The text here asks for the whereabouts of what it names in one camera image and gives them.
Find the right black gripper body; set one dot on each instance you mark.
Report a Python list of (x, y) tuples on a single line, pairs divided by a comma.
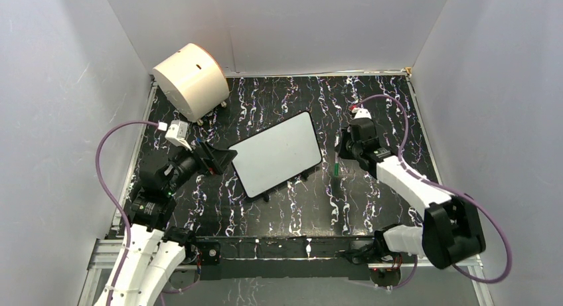
[(347, 148)]

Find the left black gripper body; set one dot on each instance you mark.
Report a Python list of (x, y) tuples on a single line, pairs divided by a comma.
[(206, 164)]

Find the small white whiteboard black frame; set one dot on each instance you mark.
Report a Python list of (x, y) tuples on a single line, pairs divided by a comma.
[(276, 154)]

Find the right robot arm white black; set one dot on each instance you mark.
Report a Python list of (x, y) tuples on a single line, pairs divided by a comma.
[(451, 229)]

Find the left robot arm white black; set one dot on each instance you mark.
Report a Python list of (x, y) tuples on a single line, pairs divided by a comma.
[(152, 249)]

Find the white cylindrical drum container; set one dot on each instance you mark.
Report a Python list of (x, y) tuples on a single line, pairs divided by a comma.
[(192, 80)]

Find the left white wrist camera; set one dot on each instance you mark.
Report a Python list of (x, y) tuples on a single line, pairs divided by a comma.
[(176, 133)]

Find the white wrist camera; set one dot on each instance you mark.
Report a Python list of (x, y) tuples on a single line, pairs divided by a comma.
[(176, 133), (359, 112)]

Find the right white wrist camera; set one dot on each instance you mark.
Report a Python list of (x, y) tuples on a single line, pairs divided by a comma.
[(359, 112)]

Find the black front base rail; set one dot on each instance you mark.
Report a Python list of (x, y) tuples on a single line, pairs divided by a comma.
[(356, 264)]

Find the aluminium frame rail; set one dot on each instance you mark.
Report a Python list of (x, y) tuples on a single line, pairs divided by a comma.
[(243, 248)]

